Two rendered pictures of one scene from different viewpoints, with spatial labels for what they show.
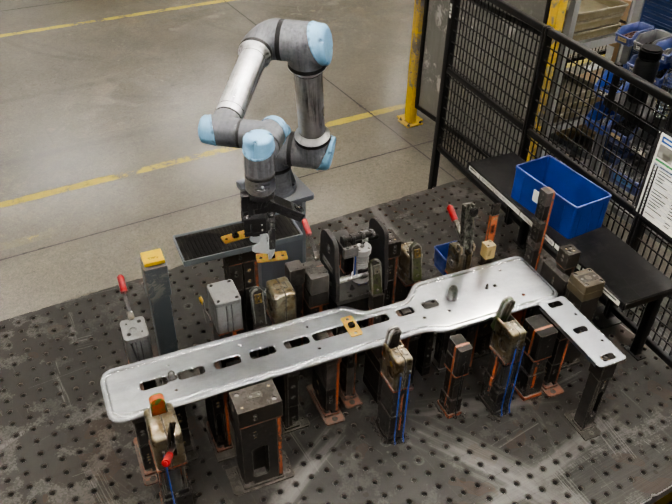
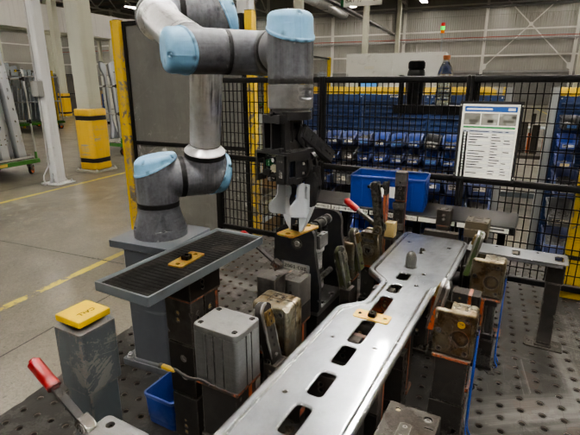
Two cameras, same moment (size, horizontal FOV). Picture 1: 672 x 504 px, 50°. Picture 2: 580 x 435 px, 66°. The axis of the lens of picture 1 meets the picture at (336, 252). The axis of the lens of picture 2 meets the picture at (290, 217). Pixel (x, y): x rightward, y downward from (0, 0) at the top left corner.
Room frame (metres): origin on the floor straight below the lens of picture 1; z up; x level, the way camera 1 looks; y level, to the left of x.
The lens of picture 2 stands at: (0.90, 0.65, 1.52)
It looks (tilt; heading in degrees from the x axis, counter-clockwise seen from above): 17 degrees down; 324
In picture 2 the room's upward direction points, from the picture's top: straight up
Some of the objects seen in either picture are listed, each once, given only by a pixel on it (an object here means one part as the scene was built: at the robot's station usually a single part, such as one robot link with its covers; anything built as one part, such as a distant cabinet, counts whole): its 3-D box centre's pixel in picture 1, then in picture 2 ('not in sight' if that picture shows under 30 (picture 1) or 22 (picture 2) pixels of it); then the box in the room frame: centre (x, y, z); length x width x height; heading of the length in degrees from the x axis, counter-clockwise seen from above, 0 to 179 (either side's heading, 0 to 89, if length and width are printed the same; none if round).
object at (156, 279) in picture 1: (162, 316); (100, 430); (1.64, 0.53, 0.92); 0.08 x 0.08 x 0.44; 24
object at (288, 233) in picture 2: (271, 255); (298, 228); (1.52, 0.17, 1.26); 0.08 x 0.04 x 0.01; 104
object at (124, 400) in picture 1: (346, 331); (372, 323); (1.52, -0.04, 1.00); 1.38 x 0.22 x 0.02; 114
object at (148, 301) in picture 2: (238, 237); (189, 260); (1.74, 0.30, 1.16); 0.37 x 0.14 x 0.02; 114
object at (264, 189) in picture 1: (260, 183); (292, 98); (1.52, 0.19, 1.49); 0.08 x 0.08 x 0.05
